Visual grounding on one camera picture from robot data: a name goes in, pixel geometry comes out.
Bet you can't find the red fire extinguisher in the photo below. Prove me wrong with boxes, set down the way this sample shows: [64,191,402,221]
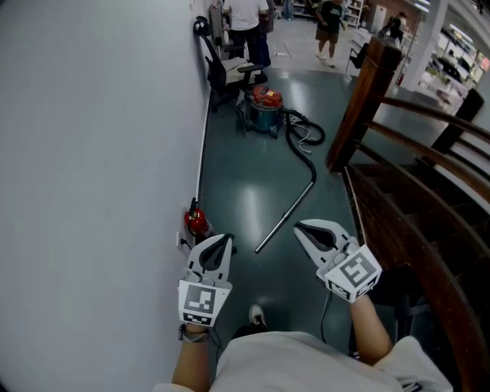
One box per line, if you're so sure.
[183,197,215,241]

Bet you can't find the black case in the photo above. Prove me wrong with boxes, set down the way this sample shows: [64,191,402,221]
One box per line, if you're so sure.
[369,263,437,345]

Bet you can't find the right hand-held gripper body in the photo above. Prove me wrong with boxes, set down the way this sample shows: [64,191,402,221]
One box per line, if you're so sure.
[315,236,384,305]

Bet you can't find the wristwatch with woven band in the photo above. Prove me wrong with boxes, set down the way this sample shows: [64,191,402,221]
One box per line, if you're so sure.
[178,323,211,344]

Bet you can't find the thin white cord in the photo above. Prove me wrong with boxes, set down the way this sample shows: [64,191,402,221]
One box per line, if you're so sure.
[295,116,314,155]

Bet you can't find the black office chair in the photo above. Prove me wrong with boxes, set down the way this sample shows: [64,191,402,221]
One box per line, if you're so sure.
[193,15,269,114]

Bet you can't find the red green vacuum cleaner canister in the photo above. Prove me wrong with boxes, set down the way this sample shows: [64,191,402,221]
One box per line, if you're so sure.
[240,84,286,139]

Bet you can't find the white sneaker with red laces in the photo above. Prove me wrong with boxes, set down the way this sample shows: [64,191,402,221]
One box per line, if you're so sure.
[248,304,270,330]

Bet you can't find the person's left forearm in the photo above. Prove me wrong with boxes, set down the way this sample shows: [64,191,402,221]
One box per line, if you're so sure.
[171,324,212,387]

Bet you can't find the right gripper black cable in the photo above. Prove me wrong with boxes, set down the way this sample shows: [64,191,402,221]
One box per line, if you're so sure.
[319,292,335,344]

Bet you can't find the vacuum hose and metal wand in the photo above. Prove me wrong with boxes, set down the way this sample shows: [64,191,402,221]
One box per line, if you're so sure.
[254,179,316,254]

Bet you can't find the person's black trousers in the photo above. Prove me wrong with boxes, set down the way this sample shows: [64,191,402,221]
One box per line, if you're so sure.
[231,323,270,341]

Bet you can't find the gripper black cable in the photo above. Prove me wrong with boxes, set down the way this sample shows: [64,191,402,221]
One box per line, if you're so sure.
[208,325,224,361]
[319,292,335,344]

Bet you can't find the black vacuum cleaner hose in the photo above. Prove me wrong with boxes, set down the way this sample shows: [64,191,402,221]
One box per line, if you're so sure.
[283,108,327,185]

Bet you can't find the person's right forearm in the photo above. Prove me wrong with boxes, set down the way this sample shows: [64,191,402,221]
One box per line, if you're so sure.
[348,294,395,367]

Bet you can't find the person's white shirt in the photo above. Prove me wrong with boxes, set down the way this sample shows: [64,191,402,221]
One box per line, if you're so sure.
[152,331,455,392]

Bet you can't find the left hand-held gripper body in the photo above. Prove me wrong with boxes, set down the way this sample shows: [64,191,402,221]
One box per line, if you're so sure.
[178,266,234,328]

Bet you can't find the wooden newel post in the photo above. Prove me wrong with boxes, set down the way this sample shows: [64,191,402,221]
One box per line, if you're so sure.
[326,36,403,173]

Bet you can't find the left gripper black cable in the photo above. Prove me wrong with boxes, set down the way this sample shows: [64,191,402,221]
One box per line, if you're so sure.
[208,325,224,361]

